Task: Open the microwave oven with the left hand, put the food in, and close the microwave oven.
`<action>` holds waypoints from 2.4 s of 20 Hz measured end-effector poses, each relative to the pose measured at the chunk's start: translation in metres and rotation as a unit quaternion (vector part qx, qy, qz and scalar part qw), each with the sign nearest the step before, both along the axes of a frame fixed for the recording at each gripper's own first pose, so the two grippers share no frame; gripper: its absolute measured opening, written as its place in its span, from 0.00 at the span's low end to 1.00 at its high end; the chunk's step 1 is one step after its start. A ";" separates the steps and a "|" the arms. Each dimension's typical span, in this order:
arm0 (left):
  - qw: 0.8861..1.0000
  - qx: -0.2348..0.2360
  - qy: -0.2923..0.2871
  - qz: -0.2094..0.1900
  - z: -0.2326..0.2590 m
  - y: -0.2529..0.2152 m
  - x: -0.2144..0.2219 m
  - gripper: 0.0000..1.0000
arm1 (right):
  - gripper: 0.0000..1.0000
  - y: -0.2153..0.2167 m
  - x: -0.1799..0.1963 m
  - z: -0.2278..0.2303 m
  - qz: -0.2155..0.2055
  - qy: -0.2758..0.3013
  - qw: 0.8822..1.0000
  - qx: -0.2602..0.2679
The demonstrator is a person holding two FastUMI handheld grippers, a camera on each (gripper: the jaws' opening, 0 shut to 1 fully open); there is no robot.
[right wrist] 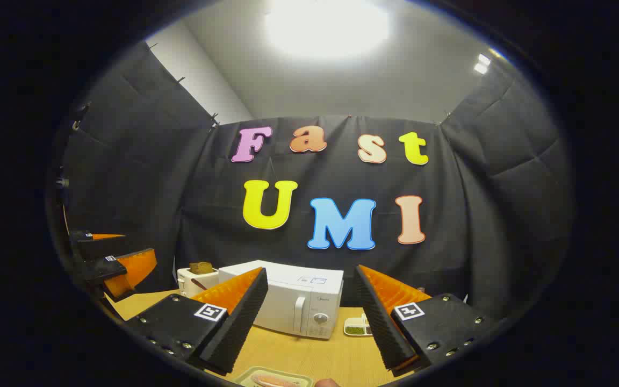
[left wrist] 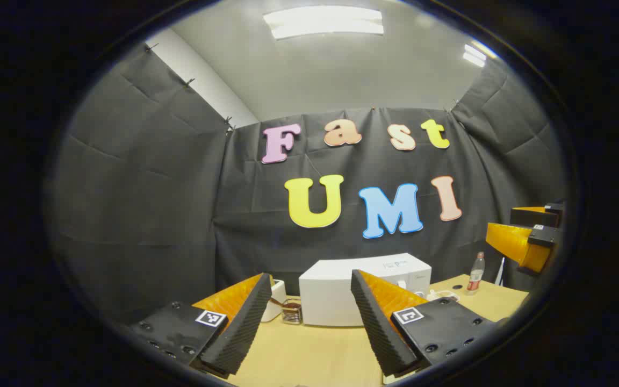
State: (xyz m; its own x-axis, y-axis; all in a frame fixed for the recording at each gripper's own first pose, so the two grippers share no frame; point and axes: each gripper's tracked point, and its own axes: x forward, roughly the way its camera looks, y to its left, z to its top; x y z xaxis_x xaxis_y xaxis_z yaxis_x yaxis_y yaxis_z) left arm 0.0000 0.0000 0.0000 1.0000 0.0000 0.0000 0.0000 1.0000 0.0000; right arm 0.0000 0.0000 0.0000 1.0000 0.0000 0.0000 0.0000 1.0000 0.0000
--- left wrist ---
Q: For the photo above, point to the white microwave oven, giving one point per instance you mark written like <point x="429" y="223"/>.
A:
<point x="342" y="293"/>

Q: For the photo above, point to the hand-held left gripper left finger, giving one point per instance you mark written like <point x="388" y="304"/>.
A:
<point x="239" y="333"/>

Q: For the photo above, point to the clear red label water bottle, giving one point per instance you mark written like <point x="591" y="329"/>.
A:
<point x="475" y="277"/>

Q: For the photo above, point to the white toaster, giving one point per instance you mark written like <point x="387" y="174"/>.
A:
<point x="276" y="301"/>

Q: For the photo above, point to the small glass jar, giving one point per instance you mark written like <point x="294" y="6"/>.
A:
<point x="292" y="314"/>

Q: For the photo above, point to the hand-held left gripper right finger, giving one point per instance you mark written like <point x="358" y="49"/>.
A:
<point x="379" y="333"/>

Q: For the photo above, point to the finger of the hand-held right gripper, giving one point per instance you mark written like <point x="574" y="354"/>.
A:
<point x="530" y="216"/>
<point x="543" y="236"/>

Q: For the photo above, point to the white rod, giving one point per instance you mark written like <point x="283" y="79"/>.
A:
<point x="499" y="271"/>

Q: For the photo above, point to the large ceiling light panel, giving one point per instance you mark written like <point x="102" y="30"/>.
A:
<point x="323" y="21"/>

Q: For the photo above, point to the black backdrop cloth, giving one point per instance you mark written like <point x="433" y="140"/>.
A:
<point x="153" y="215"/>

